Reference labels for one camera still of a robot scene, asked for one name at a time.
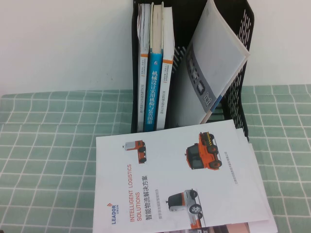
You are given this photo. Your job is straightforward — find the blue hardcover book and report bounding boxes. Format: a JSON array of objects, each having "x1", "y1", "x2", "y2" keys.
[{"x1": 143, "y1": 1, "x2": 165, "y2": 133}]

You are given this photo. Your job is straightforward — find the thick white orange-banded book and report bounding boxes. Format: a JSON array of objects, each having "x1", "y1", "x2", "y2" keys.
[{"x1": 156, "y1": 6, "x2": 175, "y2": 131}]

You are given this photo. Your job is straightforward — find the thin white orange-banded book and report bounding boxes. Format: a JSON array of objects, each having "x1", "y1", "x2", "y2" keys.
[{"x1": 137, "y1": 2, "x2": 152, "y2": 133}]

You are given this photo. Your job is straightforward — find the black mesh book holder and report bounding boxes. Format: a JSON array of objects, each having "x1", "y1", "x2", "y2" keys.
[{"x1": 130, "y1": 0, "x2": 255, "y2": 143}]

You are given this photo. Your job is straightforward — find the white logistics vehicle brochure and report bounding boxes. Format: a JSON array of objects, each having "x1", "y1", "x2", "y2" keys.
[{"x1": 92, "y1": 119, "x2": 269, "y2": 233}]

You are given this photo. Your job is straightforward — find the grey robot catalogue brochure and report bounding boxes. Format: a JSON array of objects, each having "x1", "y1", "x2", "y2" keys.
[{"x1": 167, "y1": 0, "x2": 247, "y2": 126}]

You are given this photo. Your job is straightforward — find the white paper sheet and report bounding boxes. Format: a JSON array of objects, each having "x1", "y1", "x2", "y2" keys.
[
  {"x1": 234, "y1": 128, "x2": 272, "y2": 223},
  {"x1": 247, "y1": 142, "x2": 279, "y2": 233}
]

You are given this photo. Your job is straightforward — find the green checked tablecloth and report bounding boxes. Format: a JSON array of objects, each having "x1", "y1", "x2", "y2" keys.
[{"x1": 0, "y1": 84, "x2": 311, "y2": 233}]

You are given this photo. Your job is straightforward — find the colour photo magazine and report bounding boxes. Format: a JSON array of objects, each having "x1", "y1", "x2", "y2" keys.
[{"x1": 187, "y1": 222, "x2": 252, "y2": 233}]

